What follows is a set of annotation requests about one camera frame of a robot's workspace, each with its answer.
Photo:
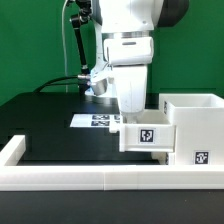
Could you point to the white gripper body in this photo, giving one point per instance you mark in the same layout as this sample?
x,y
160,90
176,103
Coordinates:
x,y
130,84

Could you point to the white drawer with tag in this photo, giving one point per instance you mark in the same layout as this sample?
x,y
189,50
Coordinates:
x,y
164,158
152,133

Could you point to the white drawer cabinet box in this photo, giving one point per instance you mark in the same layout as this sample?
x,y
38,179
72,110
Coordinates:
x,y
199,128

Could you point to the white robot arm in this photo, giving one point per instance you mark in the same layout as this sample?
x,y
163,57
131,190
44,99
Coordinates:
x,y
124,47

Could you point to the white fiducial marker sheet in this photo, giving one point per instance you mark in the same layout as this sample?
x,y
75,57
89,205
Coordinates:
x,y
93,120

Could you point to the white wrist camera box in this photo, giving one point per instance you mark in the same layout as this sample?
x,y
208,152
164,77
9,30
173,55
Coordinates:
x,y
102,81

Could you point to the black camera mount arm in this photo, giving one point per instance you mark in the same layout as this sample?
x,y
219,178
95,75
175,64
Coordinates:
x,y
77,20

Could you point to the white U-shaped boundary frame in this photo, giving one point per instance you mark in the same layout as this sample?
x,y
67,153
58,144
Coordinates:
x,y
14,177

